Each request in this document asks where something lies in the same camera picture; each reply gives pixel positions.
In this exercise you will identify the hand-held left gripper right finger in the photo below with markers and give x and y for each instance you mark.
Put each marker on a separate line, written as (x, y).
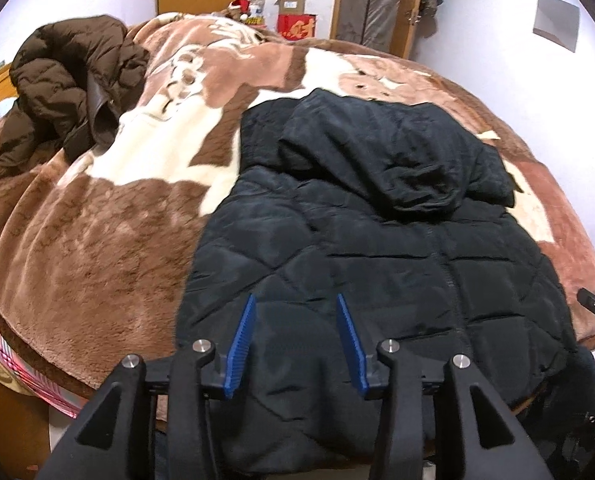
(352, 350)

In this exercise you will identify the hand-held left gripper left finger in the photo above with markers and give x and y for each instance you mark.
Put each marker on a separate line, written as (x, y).
(240, 350)

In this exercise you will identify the black puffer jacket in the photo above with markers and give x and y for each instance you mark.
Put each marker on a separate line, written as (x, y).
(377, 260)

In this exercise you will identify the brown printed plush blanket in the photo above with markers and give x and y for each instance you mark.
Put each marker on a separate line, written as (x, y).
(102, 260)

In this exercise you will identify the pink striped bed sheet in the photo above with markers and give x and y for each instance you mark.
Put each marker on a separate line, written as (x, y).
(22, 375)

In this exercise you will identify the red gift box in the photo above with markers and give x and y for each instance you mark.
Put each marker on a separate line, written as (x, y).
(296, 27)

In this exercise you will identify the brown puffer jacket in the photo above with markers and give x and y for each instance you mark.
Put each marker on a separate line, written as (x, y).
(52, 75)

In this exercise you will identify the plush toy with santa hat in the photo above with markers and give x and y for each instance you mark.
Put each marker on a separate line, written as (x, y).
(238, 9)

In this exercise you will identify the clear plastic jar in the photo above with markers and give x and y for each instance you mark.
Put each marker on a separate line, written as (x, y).
(256, 6)

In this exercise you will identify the wooden door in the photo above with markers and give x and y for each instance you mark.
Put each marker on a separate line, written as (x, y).
(377, 5)

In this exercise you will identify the open cardboard box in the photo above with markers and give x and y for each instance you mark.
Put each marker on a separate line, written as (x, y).
(291, 5)

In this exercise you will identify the hanging bag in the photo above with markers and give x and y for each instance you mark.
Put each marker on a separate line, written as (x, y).
(431, 2)

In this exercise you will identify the wooden bed frame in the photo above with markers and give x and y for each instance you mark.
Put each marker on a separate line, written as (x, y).
(7, 425)

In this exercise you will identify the grey wall panel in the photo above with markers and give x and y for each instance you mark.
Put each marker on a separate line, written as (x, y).
(557, 22)

